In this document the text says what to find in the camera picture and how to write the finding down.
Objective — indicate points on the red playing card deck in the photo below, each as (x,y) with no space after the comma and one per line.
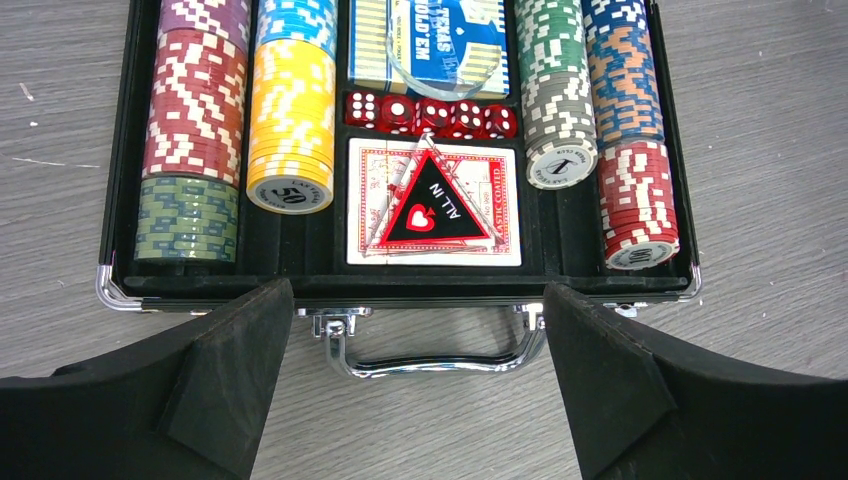
(487,174)

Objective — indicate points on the blue red chip stack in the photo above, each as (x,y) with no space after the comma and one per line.
(634,175)

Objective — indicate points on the blue playing card deck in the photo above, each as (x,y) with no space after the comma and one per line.
(368,65)

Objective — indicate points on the blue yellow chip stack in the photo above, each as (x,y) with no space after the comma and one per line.
(291,146)

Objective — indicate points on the clear all-in triangle button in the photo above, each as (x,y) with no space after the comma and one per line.
(429,211)

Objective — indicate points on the black poker set case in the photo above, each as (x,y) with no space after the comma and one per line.
(561,231)

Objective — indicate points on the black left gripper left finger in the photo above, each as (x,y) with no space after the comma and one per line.
(190,402)

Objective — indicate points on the green white chip stack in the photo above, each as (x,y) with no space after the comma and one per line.
(559,126)

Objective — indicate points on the red white chip stack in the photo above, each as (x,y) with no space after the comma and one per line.
(197,108)

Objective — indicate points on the clear round dealer button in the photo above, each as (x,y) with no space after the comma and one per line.
(448,50)

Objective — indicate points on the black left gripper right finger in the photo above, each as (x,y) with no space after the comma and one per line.
(642,404)

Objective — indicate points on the green poker chip stack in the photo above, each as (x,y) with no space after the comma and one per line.
(184,218)

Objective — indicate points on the red dice in case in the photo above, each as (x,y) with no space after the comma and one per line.
(399,114)

